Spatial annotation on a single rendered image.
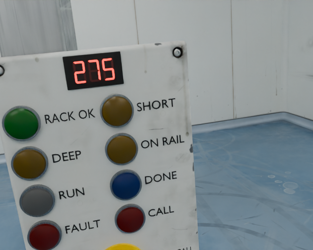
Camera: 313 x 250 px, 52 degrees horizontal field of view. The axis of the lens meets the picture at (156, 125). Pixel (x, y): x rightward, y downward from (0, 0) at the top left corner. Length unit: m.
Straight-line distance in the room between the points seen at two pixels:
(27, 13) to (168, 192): 0.22
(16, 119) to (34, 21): 0.11
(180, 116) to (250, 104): 4.15
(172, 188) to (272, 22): 4.23
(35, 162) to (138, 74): 0.12
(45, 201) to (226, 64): 3.97
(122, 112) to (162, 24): 3.65
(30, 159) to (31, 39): 0.12
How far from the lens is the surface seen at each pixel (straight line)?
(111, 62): 0.28
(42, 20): 0.34
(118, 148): 0.29
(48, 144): 0.29
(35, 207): 0.31
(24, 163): 0.29
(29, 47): 0.34
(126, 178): 0.30
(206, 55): 4.09
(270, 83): 4.54
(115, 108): 0.28
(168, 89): 0.29
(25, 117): 0.28
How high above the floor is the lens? 1.22
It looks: 15 degrees down
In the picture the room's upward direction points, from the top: 5 degrees counter-clockwise
